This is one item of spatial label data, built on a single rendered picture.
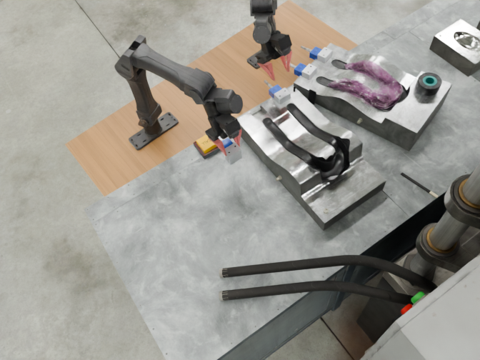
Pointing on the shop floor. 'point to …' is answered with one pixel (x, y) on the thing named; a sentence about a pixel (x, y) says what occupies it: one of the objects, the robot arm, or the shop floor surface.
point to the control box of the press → (436, 323)
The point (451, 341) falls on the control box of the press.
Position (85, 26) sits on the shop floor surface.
